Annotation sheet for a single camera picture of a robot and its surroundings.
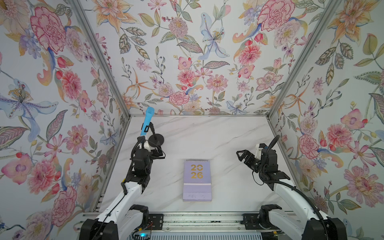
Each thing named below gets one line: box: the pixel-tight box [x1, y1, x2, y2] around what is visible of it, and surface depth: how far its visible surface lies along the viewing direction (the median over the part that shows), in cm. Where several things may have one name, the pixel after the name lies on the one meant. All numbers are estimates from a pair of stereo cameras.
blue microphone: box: [140, 106, 155, 136], surface depth 90 cm
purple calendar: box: [183, 159, 212, 202], surface depth 83 cm
